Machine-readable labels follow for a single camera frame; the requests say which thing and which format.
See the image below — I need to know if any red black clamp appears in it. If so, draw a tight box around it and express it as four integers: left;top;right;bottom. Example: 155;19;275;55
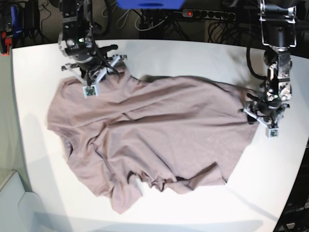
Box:
0;30;13;56

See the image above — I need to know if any blue box overhead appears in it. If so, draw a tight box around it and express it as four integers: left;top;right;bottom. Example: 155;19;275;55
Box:
117;0;185;10

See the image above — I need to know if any mauve t-shirt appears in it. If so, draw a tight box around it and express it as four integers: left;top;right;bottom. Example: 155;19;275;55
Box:
47;69;257;214

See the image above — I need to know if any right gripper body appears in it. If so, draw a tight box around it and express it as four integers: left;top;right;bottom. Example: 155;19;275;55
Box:
61;55;127;89

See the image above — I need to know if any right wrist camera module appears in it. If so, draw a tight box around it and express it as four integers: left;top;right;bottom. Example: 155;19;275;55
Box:
83;85;99;98

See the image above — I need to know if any white power strip red switch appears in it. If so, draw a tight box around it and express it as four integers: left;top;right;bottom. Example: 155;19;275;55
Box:
181;9;236;22

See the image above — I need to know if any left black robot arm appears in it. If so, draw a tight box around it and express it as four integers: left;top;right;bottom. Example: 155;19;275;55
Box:
241;0;299;138

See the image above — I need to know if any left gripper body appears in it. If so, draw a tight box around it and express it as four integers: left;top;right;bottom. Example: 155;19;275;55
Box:
240;101;290;128

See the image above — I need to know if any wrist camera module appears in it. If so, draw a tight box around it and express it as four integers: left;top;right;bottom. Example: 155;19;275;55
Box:
83;85;99;98
266;128;279;138

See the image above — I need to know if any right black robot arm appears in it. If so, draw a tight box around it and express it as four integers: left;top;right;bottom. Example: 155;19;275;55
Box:
58;0;126;98

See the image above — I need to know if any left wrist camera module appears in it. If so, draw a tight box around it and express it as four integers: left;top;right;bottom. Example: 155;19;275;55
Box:
266;128;279;138

